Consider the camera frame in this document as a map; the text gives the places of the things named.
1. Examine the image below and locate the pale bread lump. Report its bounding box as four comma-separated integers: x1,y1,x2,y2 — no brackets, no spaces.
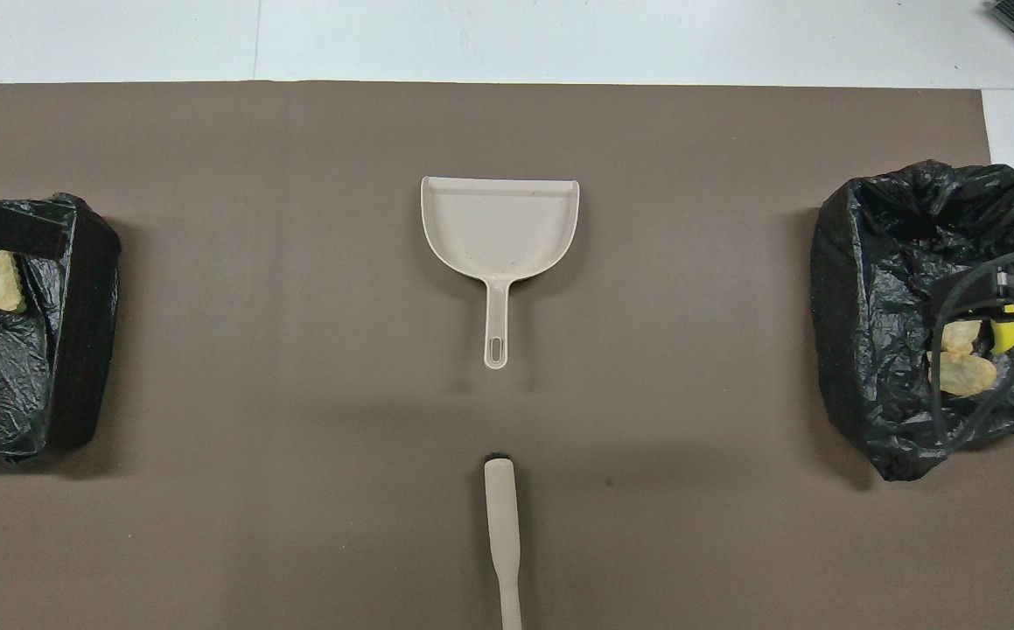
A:
928,350,998,397

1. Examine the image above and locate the beige plastic dustpan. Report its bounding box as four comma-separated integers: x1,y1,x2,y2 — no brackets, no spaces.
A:
420,176,581,370

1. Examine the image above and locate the beige hand brush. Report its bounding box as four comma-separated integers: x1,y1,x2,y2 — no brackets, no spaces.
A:
483,453,523,630

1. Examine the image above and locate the black bag lined bin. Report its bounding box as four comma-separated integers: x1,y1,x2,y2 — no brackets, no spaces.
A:
809,159,1014,482
0,192,122,463

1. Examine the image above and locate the brown table mat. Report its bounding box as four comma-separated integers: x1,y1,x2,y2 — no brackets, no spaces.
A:
0,81,1014,630

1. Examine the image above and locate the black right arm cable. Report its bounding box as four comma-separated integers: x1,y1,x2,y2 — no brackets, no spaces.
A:
931,248,1014,452

